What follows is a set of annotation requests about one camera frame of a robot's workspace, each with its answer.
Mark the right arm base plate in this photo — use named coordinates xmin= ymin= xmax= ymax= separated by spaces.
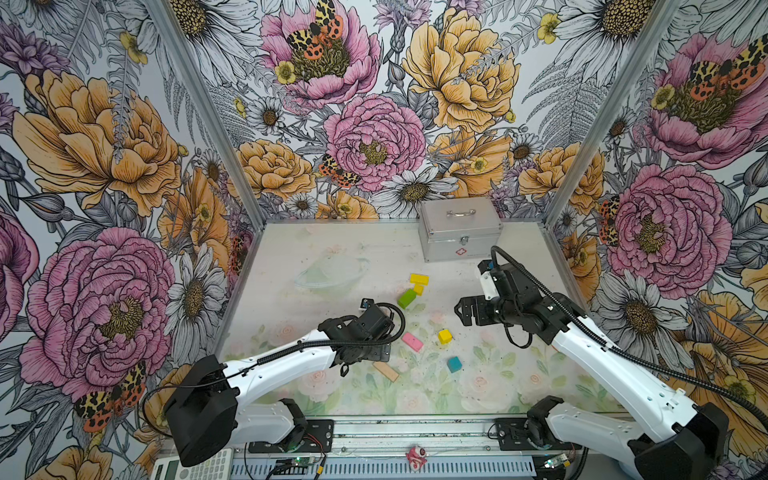
xmin=486 ymin=417 xmax=583 ymax=452

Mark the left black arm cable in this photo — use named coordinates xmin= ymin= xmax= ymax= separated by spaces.
xmin=140 ymin=301 xmax=407 ymax=430

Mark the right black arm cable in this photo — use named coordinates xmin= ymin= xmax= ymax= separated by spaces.
xmin=490 ymin=245 xmax=768 ymax=430

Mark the green rectangular block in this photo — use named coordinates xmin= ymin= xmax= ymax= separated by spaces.
xmin=397 ymin=289 xmax=418 ymax=309

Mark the silver metal case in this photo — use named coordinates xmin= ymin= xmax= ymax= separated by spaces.
xmin=419 ymin=197 xmax=503 ymax=262

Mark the white calculator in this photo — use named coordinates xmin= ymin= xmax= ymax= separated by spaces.
xmin=149 ymin=449 xmax=234 ymax=480

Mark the yellow rectangular block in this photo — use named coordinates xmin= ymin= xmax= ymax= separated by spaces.
xmin=409 ymin=274 xmax=429 ymax=285

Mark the pink toy figure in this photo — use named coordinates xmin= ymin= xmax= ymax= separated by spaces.
xmin=406 ymin=446 xmax=427 ymax=472

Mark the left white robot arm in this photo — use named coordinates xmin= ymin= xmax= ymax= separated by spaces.
xmin=163 ymin=302 xmax=406 ymax=468

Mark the teal cube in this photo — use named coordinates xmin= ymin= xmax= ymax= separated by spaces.
xmin=446 ymin=356 xmax=463 ymax=373

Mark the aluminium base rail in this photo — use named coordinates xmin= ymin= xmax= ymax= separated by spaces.
xmin=158 ymin=413 xmax=601 ymax=460

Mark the pink rectangular block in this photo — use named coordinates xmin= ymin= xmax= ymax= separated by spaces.
xmin=401 ymin=332 xmax=424 ymax=352

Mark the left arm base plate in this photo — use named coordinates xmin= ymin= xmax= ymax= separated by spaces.
xmin=247 ymin=419 xmax=335 ymax=454

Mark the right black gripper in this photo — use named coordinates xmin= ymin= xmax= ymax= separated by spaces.
xmin=454 ymin=295 xmax=521 ymax=326

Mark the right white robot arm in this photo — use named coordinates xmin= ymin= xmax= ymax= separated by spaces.
xmin=454 ymin=260 xmax=728 ymax=479

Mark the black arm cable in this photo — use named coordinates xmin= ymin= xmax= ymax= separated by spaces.
xmin=140 ymin=301 xmax=407 ymax=430
xmin=490 ymin=245 xmax=768 ymax=430

